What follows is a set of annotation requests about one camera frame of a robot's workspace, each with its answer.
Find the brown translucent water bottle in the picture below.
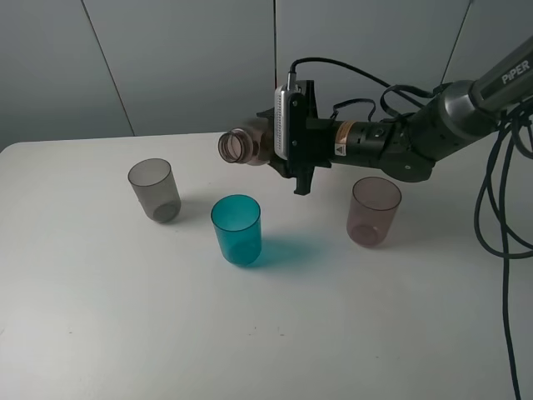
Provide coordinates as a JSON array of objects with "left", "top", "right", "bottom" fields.
[{"left": 217, "top": 117, "right": 274, "bottom": 166}]

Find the teal translucent cup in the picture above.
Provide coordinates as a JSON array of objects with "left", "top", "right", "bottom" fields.
[{"left": 211, "top": 194, "right": 262, "bottom": 267}]

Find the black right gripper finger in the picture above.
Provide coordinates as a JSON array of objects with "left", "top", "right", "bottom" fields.
[
  {"left": 268, "top": 157, "right": 296, "bottom": 179},
  {"left": 256, "top": 107, "right": 275, "bottom": 122}
]

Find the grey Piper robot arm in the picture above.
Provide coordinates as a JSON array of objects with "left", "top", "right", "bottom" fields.
[{"left": 259, "top": 39, "right": 532, "bottom": 195}]

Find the grey translucent cup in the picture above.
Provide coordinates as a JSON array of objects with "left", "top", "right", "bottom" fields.
[{"left": 127, "top": 158, "right": 182, "bottom": 223}]

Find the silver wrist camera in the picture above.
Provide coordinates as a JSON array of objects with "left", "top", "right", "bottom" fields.
[{"left": 273, "top": 84, "right": 298, "bottom": 160}]

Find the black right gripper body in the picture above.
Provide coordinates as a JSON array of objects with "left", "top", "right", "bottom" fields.
[{"left": 286, "top": 80, "right": 394, "bottom": 195}]

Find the pink translucent cup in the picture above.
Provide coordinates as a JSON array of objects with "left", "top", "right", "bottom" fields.
[{"left": 346, "top": 177, "right": 402, "bottom": 248}]

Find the black camera cable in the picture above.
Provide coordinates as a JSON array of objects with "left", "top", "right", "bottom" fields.
[{"left": 286, "top": 57, "right": 436, "bottom": 124}]

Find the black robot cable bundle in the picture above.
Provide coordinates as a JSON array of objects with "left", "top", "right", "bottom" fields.
[{"left": 474, "top": 102, "right": 533, "bottom": 400}]

